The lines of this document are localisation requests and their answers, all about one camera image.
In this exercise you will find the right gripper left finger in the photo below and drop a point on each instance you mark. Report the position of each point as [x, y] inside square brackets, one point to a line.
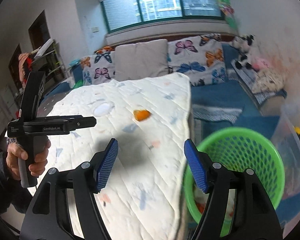
[63, 198]

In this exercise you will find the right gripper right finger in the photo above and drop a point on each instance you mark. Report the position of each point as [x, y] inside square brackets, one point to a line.
[254, 215]

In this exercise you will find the clear round plastic container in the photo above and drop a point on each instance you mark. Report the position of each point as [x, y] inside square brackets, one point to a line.
[103, 109]

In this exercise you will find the person's left forearm black sleeve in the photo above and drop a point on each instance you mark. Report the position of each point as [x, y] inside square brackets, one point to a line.
[11, 191]

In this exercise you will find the person's left hand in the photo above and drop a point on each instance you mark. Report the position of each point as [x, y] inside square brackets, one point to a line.
[15, 152]

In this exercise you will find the dark star patterned cover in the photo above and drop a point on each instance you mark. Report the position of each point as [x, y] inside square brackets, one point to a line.
[47, 104]

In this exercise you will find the green plastic basket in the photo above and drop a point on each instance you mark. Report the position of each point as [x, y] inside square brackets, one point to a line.
[240, 148]

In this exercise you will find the clothes rack with clothes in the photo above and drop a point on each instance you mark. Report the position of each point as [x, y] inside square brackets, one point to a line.
[44, 59]

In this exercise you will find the left butterfly pillow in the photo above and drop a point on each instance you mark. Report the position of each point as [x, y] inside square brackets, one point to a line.
[99, 68]

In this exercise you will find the butterfly pillow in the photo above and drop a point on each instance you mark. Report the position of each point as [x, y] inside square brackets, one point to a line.
[99, 68]
[201, 58]

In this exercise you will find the white quilted blanket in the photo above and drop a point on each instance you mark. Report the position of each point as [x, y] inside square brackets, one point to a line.
[142, 197]

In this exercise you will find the orange peel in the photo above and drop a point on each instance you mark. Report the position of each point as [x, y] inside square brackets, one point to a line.
[141, 115]

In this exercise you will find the blue patterned mat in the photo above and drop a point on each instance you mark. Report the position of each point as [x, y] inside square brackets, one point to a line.
[216, 114]

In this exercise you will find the grey cushion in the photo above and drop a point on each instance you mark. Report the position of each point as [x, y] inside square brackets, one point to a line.
[141, 60]

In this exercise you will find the pink plush toy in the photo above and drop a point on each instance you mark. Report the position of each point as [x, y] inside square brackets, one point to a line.
[260, 63]

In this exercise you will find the right butterfly pillow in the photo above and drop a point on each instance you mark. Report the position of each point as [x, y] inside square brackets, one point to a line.
[201, 58]

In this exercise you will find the cow plush toy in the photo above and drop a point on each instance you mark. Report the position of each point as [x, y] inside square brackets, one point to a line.
[243, 44]

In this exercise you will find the colourful pinwheel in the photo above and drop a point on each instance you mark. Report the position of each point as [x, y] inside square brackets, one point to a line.
[228, 11]

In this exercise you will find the window with green frame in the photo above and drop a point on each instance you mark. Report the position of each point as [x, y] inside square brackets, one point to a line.
[123, 14]

